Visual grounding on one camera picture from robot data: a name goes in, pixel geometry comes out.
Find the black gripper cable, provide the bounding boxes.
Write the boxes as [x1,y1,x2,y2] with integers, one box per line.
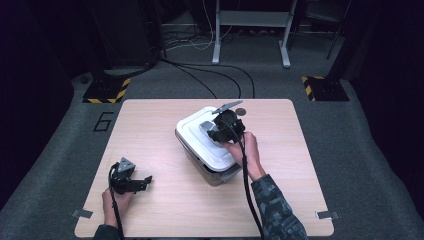
[218,118,266,240]
[108,162,126,240]

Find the person's left hand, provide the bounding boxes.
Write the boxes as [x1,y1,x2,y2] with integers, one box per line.
[101,186,135,229]

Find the person's right hand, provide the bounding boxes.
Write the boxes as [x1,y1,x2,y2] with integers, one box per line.
[221,131,267,182]

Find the black cabinet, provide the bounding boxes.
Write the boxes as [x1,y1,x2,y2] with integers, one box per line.
[85,0,164,68]

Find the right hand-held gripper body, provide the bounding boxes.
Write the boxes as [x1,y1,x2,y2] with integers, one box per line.
[211,99,247,145]

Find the black floor cable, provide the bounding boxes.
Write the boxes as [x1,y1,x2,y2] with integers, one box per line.
[159,58,256,100]
[172,64,218,100]
[173,63,242,100]

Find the white metal desk frame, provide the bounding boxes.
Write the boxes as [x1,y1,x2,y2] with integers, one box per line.
[212,0,298,69]

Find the clear storage box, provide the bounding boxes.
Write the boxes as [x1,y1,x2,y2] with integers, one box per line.
[174,129,243,187]

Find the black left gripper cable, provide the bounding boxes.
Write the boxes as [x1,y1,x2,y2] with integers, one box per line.
[108,162,126,240]

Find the white box lid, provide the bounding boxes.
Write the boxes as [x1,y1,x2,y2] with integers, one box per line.
[175,105,238,173]

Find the striped black stand base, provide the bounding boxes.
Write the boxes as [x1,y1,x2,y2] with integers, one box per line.
[301,75,350,102]
[82,77,132,104]

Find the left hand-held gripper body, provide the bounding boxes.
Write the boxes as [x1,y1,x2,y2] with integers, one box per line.
[109,157,138,196]

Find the grey tape strip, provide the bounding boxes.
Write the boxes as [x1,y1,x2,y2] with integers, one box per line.
[71,209,94,219]
[315,210,340,220]

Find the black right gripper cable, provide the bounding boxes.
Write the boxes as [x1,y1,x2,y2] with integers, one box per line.
[218,118,266,240]

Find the white floor cable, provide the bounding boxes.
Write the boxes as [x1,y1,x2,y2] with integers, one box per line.
[164,24,234,52]

